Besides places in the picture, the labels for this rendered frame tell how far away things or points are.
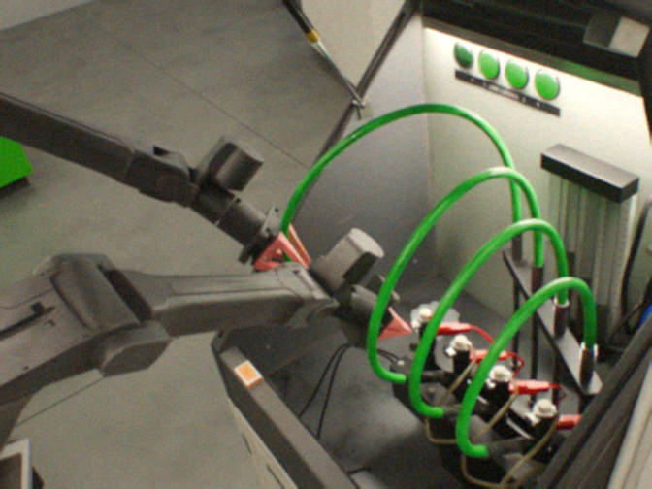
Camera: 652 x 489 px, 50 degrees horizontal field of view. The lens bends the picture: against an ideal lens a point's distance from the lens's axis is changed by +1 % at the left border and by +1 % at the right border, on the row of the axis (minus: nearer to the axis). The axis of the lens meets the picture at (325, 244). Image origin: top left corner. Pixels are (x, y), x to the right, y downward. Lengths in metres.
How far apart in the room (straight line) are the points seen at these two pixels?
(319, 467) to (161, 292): 0.56
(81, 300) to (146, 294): 0.07
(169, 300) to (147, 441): 1.91
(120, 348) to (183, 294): 0.12
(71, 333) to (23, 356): 0.04
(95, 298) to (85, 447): 2.06
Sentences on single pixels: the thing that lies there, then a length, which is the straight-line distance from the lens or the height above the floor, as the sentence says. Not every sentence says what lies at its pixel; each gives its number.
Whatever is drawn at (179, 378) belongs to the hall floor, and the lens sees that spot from 2.70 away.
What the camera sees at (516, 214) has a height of 1.19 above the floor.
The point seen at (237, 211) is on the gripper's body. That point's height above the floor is 1.31.
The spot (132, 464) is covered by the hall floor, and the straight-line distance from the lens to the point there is 2.52.
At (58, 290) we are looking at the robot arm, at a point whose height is 1.53.
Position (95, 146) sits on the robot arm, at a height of 1.45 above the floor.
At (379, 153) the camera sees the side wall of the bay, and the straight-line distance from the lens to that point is 1.34.
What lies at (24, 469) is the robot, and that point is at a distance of 1.20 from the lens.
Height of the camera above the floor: 1.87
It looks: 37 degrees down
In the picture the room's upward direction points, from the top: 11 degrees counter-clockwise
